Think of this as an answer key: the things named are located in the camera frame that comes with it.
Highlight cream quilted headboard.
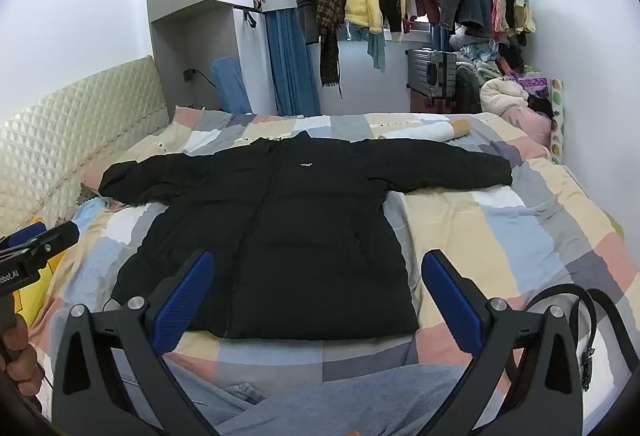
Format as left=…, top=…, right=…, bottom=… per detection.
left=0, top=55, right=168, bottom=239

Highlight person's grey pants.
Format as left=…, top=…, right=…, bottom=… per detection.
left=114, top=356, right=482, bottom=436

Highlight light blue cloth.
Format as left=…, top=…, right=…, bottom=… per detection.
left=70, top=199, right=121, bottom=237

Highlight blue padded chair back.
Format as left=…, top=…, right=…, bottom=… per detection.
left=211, top=56, right=252, bottom=114

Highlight patchwork bed quilt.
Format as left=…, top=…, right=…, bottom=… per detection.
left=27, top=106, right=633, bottom=387

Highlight green sock drying hanger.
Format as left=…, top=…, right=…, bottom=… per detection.
left=491, top=0, right=537, bottom=48

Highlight pile of clothes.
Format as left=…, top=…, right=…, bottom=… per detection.
left=449, top=29, right=557, bottom=158

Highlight black belt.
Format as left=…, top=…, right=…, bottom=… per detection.
left=504, top=283, right=640, bottom=397

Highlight teal hanging cloth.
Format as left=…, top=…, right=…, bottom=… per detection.
left=366, top=30, right=387, bottom=73

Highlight black puffer jacket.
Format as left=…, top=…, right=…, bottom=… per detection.
left=98, top=130, right=514, bottom=341

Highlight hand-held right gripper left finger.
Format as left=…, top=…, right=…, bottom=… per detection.
left=50, top=250, right=221, bottom=436

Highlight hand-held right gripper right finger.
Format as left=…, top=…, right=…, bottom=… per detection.
left=421, top=250, right=586, bottom=436

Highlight blue curtain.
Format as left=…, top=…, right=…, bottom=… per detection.
left=264, top=8, right=322, bottom=117

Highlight grey suitcase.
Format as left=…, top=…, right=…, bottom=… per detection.
left=405, top=47, right=459, bottom=106

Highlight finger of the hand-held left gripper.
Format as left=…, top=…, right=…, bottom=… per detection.
left=20, top=221, right=81, bottom=268
left=0, top=222, right=48, bottom=251

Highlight person's left hand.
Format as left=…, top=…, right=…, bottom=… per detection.
left=0, top=315, right=45, bottom=398

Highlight yellow cloth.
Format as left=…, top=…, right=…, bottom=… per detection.
left=12, top=259, right=57, bottom=319

